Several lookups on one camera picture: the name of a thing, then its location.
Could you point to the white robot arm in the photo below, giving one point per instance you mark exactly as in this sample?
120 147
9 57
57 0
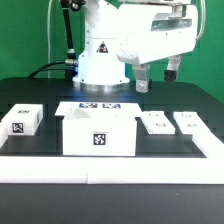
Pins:
98 68

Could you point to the white base marker plate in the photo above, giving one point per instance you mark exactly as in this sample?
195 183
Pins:
131 109

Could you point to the white cabinet top block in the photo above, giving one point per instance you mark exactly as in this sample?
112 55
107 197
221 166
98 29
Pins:
23 119

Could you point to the white cabinet body box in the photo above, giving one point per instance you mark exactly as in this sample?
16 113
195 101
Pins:
96 134

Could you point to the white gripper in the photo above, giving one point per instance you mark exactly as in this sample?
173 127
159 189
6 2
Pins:
150 32

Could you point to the white door panel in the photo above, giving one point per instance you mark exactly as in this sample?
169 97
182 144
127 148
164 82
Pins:
156 122
189 122

